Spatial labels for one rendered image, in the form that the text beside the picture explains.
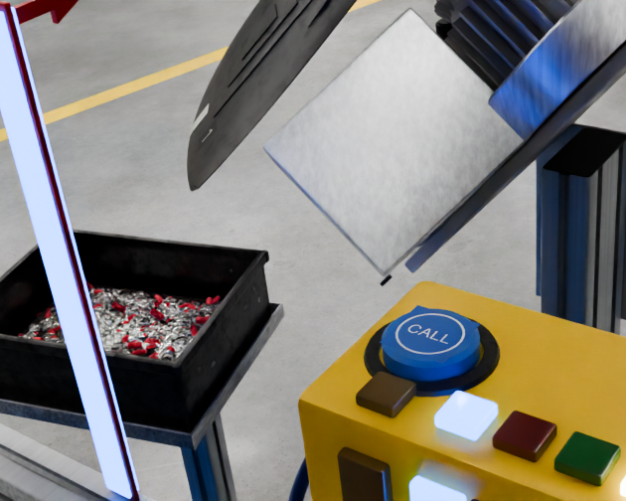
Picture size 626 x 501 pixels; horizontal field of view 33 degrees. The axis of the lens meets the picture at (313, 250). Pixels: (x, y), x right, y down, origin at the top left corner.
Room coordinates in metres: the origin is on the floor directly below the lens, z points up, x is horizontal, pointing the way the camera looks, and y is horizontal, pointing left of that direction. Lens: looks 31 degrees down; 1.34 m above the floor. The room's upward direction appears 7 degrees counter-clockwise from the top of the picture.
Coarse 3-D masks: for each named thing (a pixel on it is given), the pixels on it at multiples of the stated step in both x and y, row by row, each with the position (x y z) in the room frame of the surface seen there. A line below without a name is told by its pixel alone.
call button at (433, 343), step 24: (408, 312) 0.37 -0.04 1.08; (432, 312) 0.36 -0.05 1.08; (384, 336) 0.35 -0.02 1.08; (408, 336) 0.35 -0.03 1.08; (432, 336) 0.35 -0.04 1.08; (456, 336) 0.34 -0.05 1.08; (384, 360) 0.35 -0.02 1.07; (408, 360) 0.33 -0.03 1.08; (432, 360) 0.33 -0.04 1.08; (456, 360) 0.33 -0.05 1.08
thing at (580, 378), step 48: (432, 288) 0.40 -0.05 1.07; (480, 336) 0.35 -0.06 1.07; (528, 336) 0.35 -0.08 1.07; (576, 336) 0.35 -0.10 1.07; (624, 336) 0.35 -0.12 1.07; (336, 384) 0.34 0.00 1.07; (432, 384) 0.33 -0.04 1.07; (480, 384) 0.33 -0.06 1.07; (528, 384) 0.32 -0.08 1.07; (576, 384) 0.32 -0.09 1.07; (624, 384) 0.31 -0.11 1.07; (336, 432) 0.32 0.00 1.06; (384, 432) 0.31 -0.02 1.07; (432, 432) 0.30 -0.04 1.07; (624, 432) 0.29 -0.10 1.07; (336, 480) 0.32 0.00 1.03; (432, 480) 0.29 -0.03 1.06; (480, 480) 0.28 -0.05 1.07; (528, 480) 0.27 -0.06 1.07; (576, 480) 0.27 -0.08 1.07
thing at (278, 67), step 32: (288, 0) 0.90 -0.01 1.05; (320, 0) 0.85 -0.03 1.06; (352, 0) 0.83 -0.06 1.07; (256, 32) 0.91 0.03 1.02; (288, 32) 0.87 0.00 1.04; (320, 32) 0.83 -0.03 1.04; (224, 64) 0.96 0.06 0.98; (256, 64) 0.88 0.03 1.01; (288, 64) 0.84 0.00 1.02; (224, 96) 0.89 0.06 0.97; (256, 96) 0.84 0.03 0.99; (224, 128) 0.85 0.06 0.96; (192, 160) 0.86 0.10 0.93; (224, 160) 0.81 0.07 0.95
